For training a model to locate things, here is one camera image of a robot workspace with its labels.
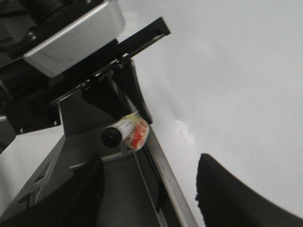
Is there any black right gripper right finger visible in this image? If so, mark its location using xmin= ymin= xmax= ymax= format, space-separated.
xmin=196 ymin=153 xmax=303 ymax=227

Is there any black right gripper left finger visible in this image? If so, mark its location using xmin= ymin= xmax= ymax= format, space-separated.
xmin=0 ymin=157 xmax=105 ymax=227

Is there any white black whiteboard marker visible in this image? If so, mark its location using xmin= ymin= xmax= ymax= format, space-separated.
xmin=101 ymin=113 xmax=140 ymax=148

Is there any red magnet taped to marker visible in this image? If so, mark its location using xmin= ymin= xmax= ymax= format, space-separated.
xmin=125 ymin=118 xmax=150 ymax=151

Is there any white whiteboard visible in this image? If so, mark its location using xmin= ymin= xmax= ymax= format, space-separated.
xmin=119 ymin=0 xmax=303 ymax=227

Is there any grey aluminium whiteboard frame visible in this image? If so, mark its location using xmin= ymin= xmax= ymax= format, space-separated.
xmin=127 ymin=96 xmax=199 ymax=227

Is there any grey metal camera mount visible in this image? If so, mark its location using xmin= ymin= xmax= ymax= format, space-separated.
xmin=0 ymin=0 xmax=171 ymax=147

